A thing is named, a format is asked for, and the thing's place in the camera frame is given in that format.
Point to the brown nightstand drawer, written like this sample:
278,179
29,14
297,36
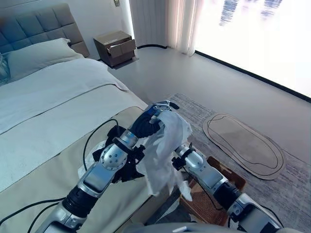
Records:
122,48

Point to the brown nightstand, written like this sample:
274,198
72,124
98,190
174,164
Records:
109,38

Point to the bed with beige base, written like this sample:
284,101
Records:
60,121

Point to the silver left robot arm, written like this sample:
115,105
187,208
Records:
110,160

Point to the beige oval floor mat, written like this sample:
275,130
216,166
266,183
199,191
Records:
243,148

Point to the large bright window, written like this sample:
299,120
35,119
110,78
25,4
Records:
255,38

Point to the grey padded headboard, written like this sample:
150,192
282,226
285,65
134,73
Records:
48,24

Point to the grey striped rug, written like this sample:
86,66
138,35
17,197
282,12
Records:
279,194

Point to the brown woven basket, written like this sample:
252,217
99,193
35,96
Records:
206,206

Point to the patterned blue-grey pillow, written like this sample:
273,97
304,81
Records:
3,70

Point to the small white garment piece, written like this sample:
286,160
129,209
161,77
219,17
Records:
185,190

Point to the white pillow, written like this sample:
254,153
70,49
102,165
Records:
41,57

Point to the white duvet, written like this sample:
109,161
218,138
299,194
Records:
60,92

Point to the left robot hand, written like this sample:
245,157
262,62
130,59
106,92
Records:
145,125

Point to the sheer white curtain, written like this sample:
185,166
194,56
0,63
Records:
160,21

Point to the grey robot torso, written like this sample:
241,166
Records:
194,228

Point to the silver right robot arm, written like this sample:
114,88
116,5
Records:
206,170

